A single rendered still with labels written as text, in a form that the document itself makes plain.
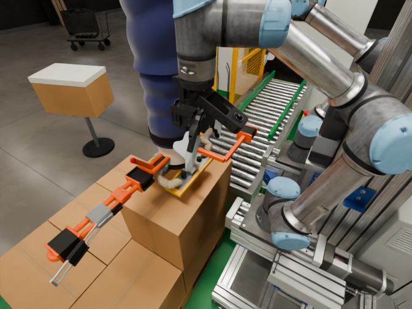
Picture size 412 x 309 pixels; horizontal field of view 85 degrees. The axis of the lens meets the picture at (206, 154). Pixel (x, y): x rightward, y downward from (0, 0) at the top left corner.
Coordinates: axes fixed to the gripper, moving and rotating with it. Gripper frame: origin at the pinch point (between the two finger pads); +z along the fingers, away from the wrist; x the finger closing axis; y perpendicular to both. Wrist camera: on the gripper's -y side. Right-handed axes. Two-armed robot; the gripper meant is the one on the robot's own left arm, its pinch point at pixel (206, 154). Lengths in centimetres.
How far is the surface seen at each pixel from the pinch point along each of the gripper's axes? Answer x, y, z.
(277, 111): -206, 24, 99
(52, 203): -2, 185, 152
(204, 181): -36, 22, 58
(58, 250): 33, 35, 32
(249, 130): -59, 8, 31
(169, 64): -22.5, 27.8, -11.2
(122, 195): 6.4, 34.4, 32.5
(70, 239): 29, 35, 32
